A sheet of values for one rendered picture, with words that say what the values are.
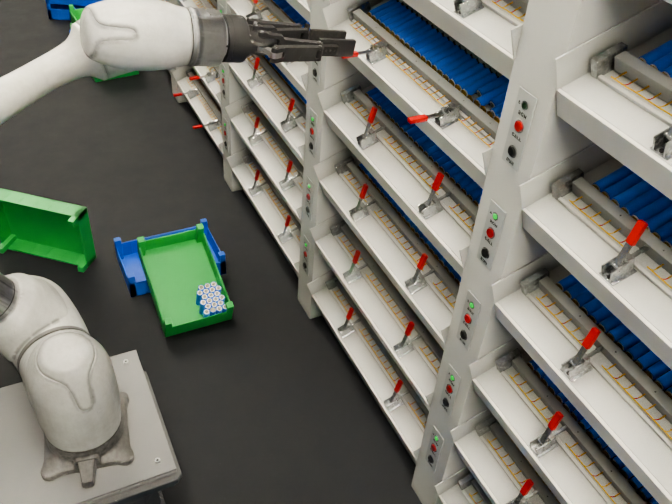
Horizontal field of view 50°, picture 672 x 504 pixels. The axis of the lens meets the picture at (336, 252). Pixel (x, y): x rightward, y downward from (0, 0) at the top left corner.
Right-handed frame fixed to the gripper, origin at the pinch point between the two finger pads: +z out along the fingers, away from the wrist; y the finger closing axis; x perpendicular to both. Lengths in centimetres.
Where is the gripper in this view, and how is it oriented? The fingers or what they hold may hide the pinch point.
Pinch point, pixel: (332, 42)
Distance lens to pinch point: 129.8
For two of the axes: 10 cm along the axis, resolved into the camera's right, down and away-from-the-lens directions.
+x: -2.1, 7.9, 5.8
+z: 8.8, -1.0, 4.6
